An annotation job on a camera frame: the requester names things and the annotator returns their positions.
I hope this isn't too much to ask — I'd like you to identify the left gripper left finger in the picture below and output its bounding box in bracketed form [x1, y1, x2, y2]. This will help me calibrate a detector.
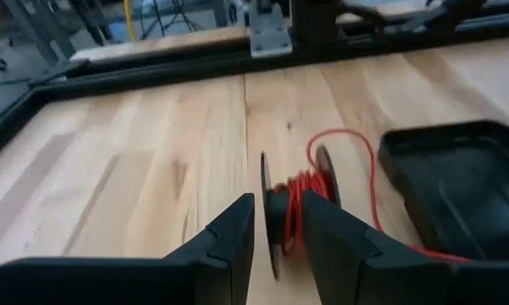
[0, 192, 256, 305]

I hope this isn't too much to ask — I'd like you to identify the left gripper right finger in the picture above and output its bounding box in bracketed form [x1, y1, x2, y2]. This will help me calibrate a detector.
[302, 190, 509, 305]

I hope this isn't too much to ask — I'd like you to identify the red wire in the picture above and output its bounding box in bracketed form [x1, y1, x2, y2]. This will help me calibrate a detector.
[273, 128, 471, 264]

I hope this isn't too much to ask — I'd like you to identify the black bit case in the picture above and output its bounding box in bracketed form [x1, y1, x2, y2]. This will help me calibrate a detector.
[377, 116, 509, 262]

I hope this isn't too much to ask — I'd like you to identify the black aluminium table frame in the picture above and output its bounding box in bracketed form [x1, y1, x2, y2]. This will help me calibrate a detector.
[0, 0, 509, 169]

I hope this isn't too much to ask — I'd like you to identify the grey metal mounting bracket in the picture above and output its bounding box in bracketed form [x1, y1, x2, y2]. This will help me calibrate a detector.
[248, 0, 294, 59]

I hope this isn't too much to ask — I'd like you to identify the yellow extension cord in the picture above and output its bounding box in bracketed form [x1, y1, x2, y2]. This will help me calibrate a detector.
[121, 0, 137, 42]

